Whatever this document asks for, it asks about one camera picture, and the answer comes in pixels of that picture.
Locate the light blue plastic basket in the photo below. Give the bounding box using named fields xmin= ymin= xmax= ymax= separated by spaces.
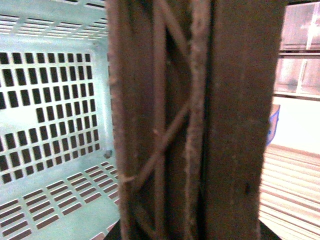
xmin=0 ymin=0 xmax=120 ymax=240

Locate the mauve basket handle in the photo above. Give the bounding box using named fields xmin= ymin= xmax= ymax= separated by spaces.
xmin=105 ymin=0 xmax=288 ymax=240

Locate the glass door refrigerator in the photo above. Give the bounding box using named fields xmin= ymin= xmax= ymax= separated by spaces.
xmin=274 ymin=0 xmax=320 ymax=100

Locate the white blue chest freezer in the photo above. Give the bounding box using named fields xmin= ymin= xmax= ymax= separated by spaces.
xmin=265 ymin=104 xmax=281 ymax=146

